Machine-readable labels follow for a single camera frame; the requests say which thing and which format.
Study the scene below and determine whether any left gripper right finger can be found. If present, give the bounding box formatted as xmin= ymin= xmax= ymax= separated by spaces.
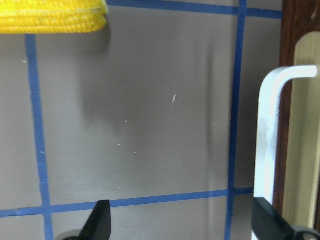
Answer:
xmin=251 ymin=197 xmax=320 ymax=240

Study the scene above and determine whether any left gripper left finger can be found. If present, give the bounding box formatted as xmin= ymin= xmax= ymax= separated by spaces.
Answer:
xmin=56 ymin=200 xmax=112 ymax=240

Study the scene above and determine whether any wooden drawer with white handle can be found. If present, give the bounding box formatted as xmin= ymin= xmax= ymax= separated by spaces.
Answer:
xmin=253 ymin=0 xmax=320 ymax=232

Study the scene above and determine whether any yellow corn cob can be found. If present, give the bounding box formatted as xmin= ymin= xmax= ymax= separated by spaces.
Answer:
xmin=0 ymin=0 xmax=109 ymax=34

